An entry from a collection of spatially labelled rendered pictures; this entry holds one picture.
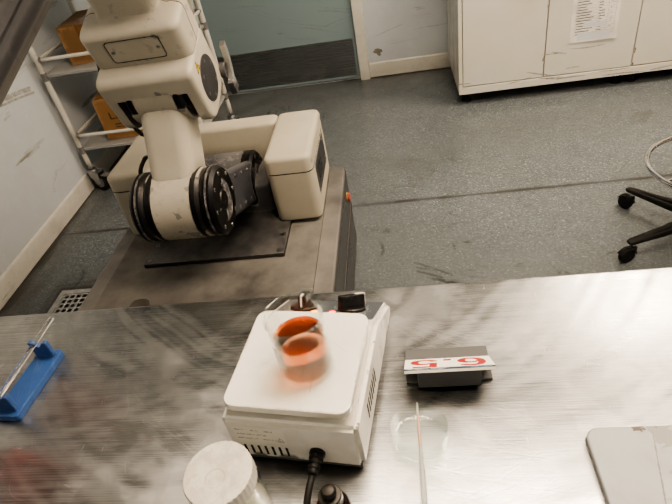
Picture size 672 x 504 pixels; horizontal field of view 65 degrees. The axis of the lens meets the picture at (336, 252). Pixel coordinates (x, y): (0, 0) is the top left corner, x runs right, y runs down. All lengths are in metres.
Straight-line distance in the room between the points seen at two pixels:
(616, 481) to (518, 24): 2.49
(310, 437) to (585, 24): 2.63
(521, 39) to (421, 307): 2.31
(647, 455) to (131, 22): 1.12
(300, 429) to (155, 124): 0.93
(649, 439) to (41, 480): 0.59
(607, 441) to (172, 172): 1.03
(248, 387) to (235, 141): 1.25
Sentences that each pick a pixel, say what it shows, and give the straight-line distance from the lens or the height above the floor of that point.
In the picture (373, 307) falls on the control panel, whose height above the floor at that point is 0.79.
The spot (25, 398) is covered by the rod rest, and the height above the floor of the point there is 0.76.
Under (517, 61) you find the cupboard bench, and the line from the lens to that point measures 2.91.
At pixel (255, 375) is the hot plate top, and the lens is 0.52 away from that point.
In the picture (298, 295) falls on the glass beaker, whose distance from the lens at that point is 0.48.
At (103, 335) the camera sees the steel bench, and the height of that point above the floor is 0.75.
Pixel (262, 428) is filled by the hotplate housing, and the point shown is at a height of 0.81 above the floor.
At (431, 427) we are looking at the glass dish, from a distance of 0.56.
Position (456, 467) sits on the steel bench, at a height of 0.75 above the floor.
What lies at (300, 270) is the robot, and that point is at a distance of 1.36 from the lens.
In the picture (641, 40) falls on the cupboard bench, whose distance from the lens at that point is 3.06.
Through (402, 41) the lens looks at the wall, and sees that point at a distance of 3.40.
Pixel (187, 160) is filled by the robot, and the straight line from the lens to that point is 1.28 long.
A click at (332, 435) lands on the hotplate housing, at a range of 0.50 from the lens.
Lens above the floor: 1.22
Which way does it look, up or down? 38 degrees down
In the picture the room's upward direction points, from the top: 12 degrees counter-clockwise
